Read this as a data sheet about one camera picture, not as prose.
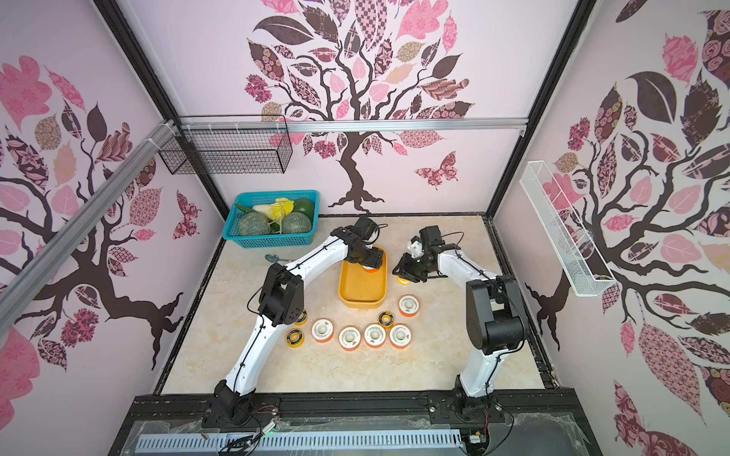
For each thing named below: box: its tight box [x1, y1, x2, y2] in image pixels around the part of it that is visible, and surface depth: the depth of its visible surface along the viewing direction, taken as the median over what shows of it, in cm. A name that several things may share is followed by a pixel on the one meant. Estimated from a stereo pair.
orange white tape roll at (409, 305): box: [398, 293, 421, 318], surface depth 94 cm
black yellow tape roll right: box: [378, 310, 396, 328], surface depth 92 cm
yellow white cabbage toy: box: [251, 197, 296, 222], surface depth 116 cm
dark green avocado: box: [294, 197, 315, 221], surface depth 115 cm
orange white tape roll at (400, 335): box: [389, 323, 412, 349], surface depth 87 cm
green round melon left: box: [238, 210, 272, 237], surface depth 105 cm
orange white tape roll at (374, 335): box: [363, 322, 387, 349], surface depth 87 cm
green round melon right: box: [281, 210, 312, 234], surface depth 106 cm
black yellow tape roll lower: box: [285, 327, 306, 349], surface depth 87 cm
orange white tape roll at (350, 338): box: [338, 324, 363, 352], surface depth 87 cm
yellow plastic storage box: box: [338, 246, 389, 309], surface depth 98 cm
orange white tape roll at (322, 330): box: [311, 317, 334, 344], surface depth 88 cm
